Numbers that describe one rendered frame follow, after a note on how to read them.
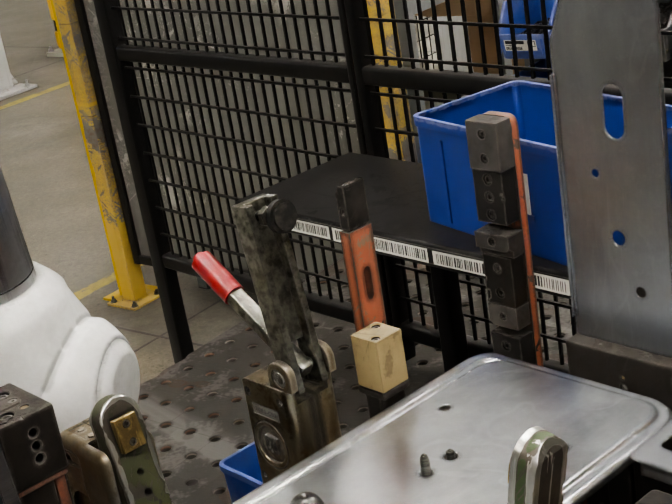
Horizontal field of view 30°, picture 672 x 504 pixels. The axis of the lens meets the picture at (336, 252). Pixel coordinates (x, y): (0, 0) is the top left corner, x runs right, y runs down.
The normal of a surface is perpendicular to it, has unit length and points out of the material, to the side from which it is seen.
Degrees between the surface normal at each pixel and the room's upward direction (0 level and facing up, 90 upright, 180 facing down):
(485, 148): 90
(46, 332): 75
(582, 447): 0
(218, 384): 0
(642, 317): 90
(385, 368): 90
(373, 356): 90
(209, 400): 0
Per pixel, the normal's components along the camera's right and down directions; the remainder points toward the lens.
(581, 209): -0.72, 0.35
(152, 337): -0.15, -0.92
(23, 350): 0.36, 0.10
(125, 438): 0.63, -0.03
